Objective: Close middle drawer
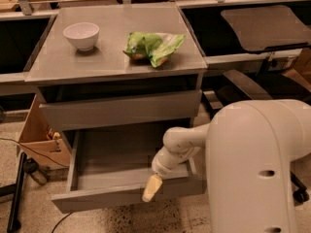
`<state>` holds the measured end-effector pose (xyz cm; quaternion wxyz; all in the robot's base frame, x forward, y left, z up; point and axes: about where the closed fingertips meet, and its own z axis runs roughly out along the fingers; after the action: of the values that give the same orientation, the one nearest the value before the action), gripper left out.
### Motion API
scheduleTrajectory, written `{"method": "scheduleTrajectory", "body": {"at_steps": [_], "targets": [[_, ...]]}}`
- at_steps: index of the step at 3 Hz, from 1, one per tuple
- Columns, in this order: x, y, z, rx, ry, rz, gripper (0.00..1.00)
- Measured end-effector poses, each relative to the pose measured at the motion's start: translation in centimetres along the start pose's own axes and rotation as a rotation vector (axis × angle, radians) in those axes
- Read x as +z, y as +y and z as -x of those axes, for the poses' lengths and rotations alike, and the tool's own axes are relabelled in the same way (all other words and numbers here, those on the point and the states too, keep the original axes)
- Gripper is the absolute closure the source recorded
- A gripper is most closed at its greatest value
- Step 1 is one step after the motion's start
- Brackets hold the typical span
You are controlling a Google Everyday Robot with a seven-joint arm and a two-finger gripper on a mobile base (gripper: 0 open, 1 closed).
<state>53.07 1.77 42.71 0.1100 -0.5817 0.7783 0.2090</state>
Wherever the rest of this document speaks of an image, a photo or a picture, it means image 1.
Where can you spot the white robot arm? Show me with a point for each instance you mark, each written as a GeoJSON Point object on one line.
{"type": "Point", "coordinates": [249, 147]}

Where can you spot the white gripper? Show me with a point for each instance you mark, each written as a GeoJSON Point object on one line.
{"type": "Point", "coordinates": [160, 166]}

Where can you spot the brown cardboard box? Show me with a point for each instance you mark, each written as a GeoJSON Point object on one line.
{"type": "Point", "coordinates": [40, 142]}

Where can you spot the black stand leg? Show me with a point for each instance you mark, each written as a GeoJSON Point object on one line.
{"type": "Point", "coordinates": [14, 189]}

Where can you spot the green chip bag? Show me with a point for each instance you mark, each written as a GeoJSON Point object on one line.
{"type": "Point", "coordinates": [156, 47]}

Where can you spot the grey drawer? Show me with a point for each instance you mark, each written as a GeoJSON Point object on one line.
{"type": "Point", "coordinates": [121, 110]}
{"type": "Point", "coordinates": [110, 166]}

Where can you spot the black office chair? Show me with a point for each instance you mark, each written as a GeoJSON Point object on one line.
{"type": "Point", "coordinates": [260, 29]}

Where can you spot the dark bottle on floor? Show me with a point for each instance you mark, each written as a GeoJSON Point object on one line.
{"type": "Point", "coordinates": [31, 167]}

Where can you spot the white ceramic bowl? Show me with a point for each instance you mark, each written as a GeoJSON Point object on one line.
{"type": "Point", "coordinates": [83, 35]}

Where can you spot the grey top drawer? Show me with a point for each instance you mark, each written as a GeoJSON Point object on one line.
{"type": "Point", "coordinates": [121, 110]}

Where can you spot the grey drawer cabinet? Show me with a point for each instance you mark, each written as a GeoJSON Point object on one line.
{"type": "Point", "coordinates": [63, 74]}

